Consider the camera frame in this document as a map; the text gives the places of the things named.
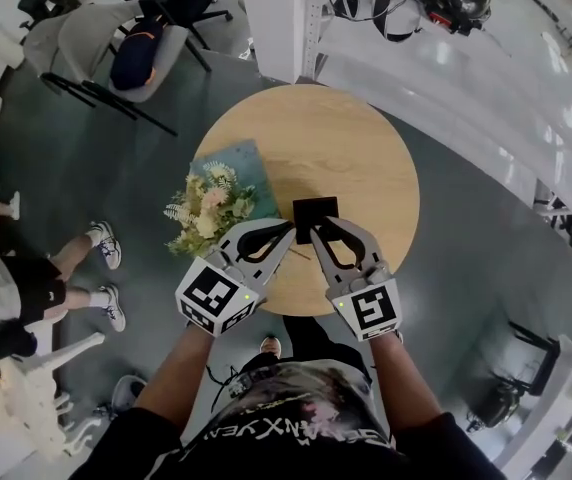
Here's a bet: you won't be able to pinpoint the teal book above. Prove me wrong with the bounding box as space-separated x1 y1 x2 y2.
188 138 283 220

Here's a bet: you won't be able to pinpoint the black metal chair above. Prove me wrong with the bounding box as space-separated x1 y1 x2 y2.
507 320 563 398

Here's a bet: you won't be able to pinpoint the beige chair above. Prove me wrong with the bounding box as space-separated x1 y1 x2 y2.
21 5 137 119
58 0 213 138

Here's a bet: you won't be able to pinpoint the white metal shelving rack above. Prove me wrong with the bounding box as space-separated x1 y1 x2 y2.
293 0 572 219

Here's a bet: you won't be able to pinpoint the person's black printed shirt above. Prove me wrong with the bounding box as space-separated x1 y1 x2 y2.
68 356 510 480

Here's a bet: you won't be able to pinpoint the pale artificial flower bouquet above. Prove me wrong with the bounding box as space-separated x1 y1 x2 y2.
163 160 261 259

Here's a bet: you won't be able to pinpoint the person's right forearm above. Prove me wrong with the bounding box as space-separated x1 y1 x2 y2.
367 334 443 422

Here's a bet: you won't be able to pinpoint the person's black trousers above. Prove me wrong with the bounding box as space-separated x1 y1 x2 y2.
282 314 373 387

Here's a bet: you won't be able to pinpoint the navy cap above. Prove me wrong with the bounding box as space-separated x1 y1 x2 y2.
109 16 161 93

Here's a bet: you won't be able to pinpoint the round wooden side table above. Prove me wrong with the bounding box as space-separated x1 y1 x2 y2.
192 84 422 318

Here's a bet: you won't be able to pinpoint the white table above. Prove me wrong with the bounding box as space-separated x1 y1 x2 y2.
488 334 572 480

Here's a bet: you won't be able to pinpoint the person's left forearm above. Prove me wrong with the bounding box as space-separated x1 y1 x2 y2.
134 323 216 437

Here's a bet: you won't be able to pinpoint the person's left shoe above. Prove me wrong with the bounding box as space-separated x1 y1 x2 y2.
259 335 283 363

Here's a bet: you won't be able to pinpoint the black backpack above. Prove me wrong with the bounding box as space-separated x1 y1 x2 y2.
468 381 521 432

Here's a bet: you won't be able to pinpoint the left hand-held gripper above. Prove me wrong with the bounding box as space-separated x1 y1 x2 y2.
174 217 298 340

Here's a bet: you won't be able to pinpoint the black square cup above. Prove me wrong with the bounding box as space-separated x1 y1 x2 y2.
291 195 342 246

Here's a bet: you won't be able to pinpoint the grey round stool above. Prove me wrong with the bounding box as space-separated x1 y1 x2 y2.
112 374 148 413

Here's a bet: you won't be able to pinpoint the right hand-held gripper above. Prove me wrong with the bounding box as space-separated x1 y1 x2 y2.
309 215 401 344

